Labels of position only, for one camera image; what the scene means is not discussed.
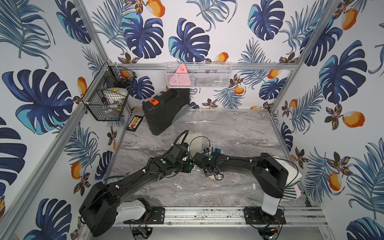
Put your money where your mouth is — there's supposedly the clear plastic vacuum bag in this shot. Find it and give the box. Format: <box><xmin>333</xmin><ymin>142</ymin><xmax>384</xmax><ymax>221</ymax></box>
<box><xmin>164</xmin><ymin>120</ymin><xmax>273</xmax><ymax>207</ymax></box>

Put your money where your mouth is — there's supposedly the cream and teal towel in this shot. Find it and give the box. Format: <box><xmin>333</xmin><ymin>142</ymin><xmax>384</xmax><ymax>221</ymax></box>
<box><xmin>210</xmin><ymin>146</ymin><xmax>222</xmax><ymax>154</ymax></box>

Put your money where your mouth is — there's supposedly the white towel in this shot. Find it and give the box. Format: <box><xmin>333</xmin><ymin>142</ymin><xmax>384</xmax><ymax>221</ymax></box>
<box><xmin>273</xmin><ymin>156</ymin><xmax>302</xmax><ymax>187</ymax></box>

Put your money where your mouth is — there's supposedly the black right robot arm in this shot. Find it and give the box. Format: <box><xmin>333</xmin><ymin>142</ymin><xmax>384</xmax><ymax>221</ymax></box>
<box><xmin>192</xmin><ymin>153</ymin><xmax>301</xmax><ymax>216</ymax></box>

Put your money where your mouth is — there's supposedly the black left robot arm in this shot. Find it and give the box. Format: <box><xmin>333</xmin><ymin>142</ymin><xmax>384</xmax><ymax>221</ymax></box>
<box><xmin>79</xmin><ymin>130</ymin><xmax>194</xmax><ymax>237</ymax></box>

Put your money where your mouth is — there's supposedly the green striped folded towel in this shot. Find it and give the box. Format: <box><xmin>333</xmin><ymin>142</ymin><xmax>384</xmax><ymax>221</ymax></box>
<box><xmin>282</xmin><ymin>185</ymin><xmax>302</xmax><ymax>201</ymax></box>

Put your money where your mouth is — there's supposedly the black plastic tool case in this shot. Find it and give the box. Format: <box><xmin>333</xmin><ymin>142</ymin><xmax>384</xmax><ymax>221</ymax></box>
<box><xmin>142</xmin><ymin>89</ymin><xmax>190</xmax><ymax>136</ymax></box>

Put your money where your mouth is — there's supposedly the small black orange box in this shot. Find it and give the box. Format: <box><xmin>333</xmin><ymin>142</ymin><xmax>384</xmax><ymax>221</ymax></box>
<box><xmin>126</xmin><ymin>115</ymin><xmax>144</xmax><ymax>132</ymax></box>

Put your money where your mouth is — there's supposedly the pink triangle object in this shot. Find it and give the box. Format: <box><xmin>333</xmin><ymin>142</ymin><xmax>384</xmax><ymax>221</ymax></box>
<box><xmin>167</xmin><ymin>64</ymin><xmax>192</xmax><ymax>88</ymax></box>

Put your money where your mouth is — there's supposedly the aluminium front rail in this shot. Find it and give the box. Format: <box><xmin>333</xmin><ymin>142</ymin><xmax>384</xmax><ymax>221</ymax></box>
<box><xmin>106</xmin><ymin>205</ymin><xmax>328</xmax><ymax>228</ymax></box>

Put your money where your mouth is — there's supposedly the clear wall-mounted tray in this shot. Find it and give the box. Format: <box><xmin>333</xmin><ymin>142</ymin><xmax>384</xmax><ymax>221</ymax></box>
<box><xmin>165</xmin><ymin>63</ymin><xmax>232</xmax><ymax>89</ymax></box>

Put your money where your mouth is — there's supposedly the black wire basket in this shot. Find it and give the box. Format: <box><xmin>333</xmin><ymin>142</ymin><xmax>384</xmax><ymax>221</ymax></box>
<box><xmin>81</xmin><ymin>62</ymin><xmax>137</xmax><ymax>122</ymax></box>

